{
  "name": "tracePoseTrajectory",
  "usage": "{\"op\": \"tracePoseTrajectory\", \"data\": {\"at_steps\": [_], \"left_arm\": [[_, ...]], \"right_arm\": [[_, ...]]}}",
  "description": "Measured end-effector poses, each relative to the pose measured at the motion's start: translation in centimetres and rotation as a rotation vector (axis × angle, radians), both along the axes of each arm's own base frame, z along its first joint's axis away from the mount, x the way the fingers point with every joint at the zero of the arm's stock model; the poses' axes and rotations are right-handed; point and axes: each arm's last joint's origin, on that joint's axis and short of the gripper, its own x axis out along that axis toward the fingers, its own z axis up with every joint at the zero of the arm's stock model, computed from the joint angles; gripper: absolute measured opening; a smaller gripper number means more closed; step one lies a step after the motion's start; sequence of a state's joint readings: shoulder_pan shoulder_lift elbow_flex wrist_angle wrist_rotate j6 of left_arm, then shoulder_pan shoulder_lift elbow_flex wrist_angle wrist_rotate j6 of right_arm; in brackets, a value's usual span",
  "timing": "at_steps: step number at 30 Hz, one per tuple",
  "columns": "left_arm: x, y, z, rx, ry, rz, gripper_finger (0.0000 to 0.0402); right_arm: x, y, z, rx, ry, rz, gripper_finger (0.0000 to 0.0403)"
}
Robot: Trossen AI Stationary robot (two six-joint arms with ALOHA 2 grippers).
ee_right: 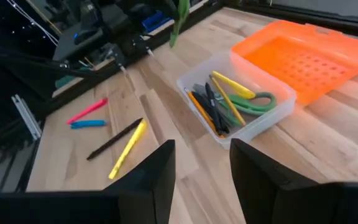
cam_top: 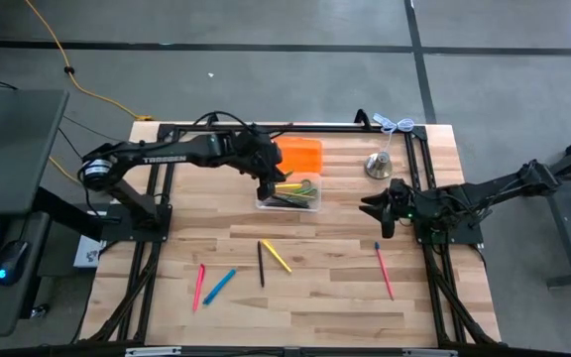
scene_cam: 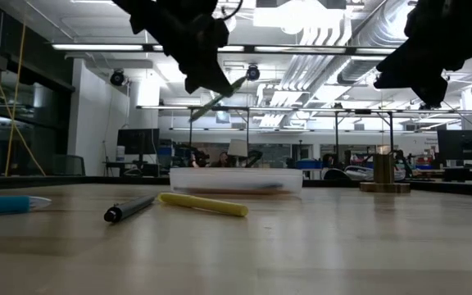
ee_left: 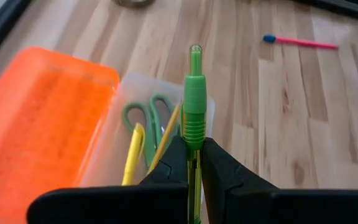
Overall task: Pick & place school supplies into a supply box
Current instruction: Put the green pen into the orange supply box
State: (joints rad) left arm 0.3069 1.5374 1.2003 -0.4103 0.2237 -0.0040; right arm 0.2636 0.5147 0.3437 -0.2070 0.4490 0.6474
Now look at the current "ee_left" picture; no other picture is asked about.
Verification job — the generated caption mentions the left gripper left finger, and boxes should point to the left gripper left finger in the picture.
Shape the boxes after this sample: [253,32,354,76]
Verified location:
[26,135,189,224]

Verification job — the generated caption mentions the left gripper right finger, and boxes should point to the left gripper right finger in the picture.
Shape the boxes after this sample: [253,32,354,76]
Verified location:
[201,138,358,224]

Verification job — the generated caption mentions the yellow highlighter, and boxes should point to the yellow highlighter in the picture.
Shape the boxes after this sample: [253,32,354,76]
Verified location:
[121,122,146,187]

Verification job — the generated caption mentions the green-handled scissors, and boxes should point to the green-handled scissors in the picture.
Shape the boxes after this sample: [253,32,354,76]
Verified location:
[122,93,180,169]

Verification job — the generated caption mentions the yellow pencil green ferrule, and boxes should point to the yellow pencil green ferrule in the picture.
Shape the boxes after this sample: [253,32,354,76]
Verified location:
[147,104,181,174]

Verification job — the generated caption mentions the green retractable pen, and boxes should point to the green retractable pen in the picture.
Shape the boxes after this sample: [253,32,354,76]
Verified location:
[180,44,208,224]

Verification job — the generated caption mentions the clear pencil box orange lid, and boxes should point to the clear pencil box orange lid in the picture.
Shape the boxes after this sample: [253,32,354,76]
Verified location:
[0,45,216,224]

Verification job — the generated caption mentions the red pencil blue eraser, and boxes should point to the red pencil blue eraser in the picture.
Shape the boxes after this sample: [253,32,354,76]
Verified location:
[262,33,339,50]

